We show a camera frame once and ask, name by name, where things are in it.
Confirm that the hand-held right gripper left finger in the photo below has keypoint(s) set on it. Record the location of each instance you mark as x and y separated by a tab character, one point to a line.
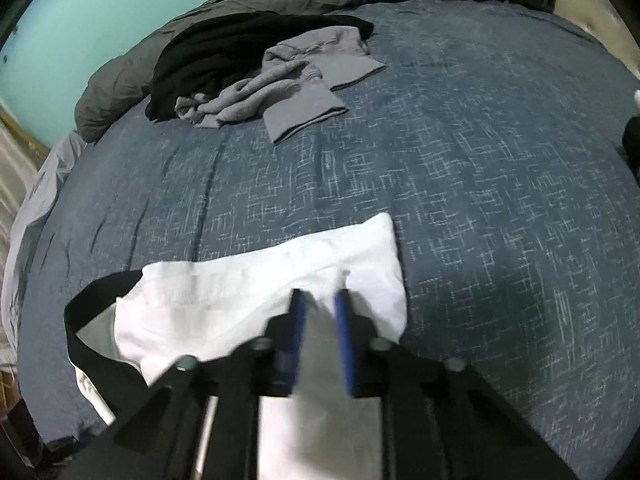
295	335

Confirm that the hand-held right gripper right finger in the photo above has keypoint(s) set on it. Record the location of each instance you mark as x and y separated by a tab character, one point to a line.
345	345

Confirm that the white shirt with black collar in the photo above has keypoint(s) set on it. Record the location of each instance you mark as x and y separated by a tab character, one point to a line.
225	285

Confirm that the pile of folded light clothes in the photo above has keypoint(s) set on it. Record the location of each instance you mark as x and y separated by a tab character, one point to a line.
632	135

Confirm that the blue patterned bedspread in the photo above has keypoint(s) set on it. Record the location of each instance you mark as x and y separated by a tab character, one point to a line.
475	185

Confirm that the grey garment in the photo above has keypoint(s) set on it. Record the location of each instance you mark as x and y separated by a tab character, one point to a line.
290	90

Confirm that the black garment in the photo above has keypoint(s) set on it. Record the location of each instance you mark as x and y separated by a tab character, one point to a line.
210	55

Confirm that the pale grey bed sheet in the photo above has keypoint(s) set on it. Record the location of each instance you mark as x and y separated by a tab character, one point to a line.
35	200

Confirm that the pale curtain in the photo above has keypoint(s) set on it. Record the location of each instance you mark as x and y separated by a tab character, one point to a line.
10	175

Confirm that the wooden trim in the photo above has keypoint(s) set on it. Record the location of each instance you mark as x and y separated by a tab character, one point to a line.
25	132

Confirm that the cream tufted headboard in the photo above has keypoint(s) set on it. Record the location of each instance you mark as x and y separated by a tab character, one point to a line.
595	10

